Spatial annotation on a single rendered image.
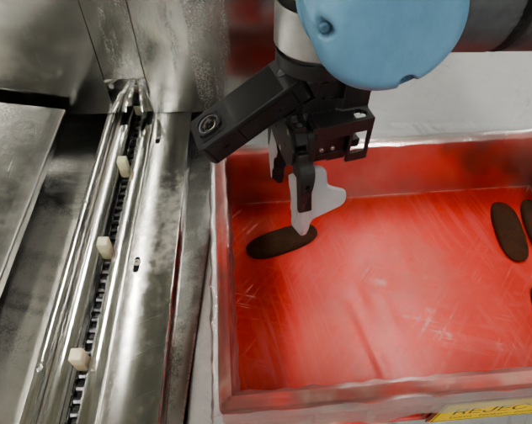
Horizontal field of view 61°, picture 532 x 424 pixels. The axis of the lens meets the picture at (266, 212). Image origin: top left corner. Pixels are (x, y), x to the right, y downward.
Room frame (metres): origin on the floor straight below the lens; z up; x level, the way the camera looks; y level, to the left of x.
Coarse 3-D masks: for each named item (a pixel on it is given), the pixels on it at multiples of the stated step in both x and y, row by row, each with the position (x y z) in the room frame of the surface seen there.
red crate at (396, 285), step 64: (448, 192) 0.43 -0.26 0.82; (512, 192) 0.43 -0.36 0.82; (320, 256) 0.32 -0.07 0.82; (384, 256) 0.32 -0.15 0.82; (448, 256) 0.32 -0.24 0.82; (256, 320) 0.23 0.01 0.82; (320, 320) 0.23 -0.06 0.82; (384, 320) 0.23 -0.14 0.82; (448, 320) 0.23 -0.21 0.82; (512, 320) 0.23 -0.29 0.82; (256, 384) 0.16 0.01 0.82; (320, 384) 0.16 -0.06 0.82
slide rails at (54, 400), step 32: (128, 128) 0.54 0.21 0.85; (128, 192) 0.41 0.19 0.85; (96, 224) 0.35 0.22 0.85; (128, 224) 0.35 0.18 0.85; (96, 256) 0.31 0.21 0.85; (64, 320) 0.22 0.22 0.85; (64, 352) 0.18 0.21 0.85; (96, 352) 0.18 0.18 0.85; (64, 384) 0.15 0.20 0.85; (96, 384) 0.15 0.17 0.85; (96, 416) 0.12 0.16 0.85
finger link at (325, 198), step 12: (324, 180) 0.32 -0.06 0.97; (312, 192) 0.31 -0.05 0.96; (324, 192) 0.31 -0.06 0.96; (336, 192) 0.32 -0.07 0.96; (312, 204) 0.31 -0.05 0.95; (324, 204) 0.31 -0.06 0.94; (336, 204) 0.31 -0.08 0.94; (300, 216) 0.29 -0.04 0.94; (312, 216) 0.30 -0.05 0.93; (300, 228) 0.30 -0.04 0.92
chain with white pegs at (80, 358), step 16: (128, 160) 0.48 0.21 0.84; (128, 176) 0.45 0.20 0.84; (112, 224) 0.36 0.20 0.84; (112, 240) 0.34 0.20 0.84; (112, 256) 0.31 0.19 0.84; (96, 288) 0.27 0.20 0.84; (96, 304) 0.25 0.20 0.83; (96, 320) 0.23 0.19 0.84; (80, 352) 0.18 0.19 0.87; (80, 368) 0.17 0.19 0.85; (80, 400) 0.14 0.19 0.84
